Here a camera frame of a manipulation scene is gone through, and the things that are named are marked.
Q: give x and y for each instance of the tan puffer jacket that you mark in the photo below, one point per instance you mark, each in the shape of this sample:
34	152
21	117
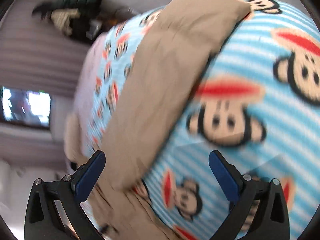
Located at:
149	67

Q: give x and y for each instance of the window with dark frame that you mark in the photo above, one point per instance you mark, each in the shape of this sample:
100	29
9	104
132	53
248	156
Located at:
25	108

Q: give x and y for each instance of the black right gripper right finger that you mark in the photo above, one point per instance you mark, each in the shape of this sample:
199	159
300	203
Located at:
271	220

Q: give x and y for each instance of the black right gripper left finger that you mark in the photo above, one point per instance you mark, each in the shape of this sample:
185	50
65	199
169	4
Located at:
42	220

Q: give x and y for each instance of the dark clutter pile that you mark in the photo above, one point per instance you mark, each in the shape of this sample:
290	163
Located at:
81	20

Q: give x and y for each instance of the blue striped monkey blanket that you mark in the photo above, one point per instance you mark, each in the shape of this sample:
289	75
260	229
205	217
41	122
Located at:
257	103

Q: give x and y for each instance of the grey curtain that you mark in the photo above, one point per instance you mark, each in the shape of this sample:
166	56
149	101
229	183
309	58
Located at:
37	57

